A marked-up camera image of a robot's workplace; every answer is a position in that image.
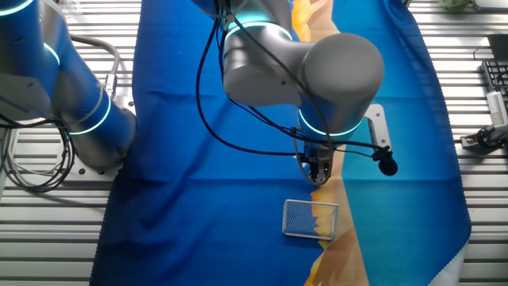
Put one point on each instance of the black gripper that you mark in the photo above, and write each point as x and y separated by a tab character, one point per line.
317	153

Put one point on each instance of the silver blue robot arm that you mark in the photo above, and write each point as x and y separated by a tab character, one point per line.
278	59

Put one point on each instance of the blue printed mountain cloth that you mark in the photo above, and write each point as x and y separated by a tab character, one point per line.
198	178

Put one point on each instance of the black keyboard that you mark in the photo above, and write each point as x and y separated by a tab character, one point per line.
496	73

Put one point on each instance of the green object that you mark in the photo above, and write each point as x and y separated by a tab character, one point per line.
454	5

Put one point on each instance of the dark grey box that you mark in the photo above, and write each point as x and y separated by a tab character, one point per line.
498	47

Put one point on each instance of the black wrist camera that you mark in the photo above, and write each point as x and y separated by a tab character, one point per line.
387	165

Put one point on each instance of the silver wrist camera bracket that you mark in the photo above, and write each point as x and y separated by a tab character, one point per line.
379	125

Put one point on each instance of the silver fixed depth camera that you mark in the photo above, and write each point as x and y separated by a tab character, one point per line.
496	109

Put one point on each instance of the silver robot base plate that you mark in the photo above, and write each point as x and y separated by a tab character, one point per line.
91	175

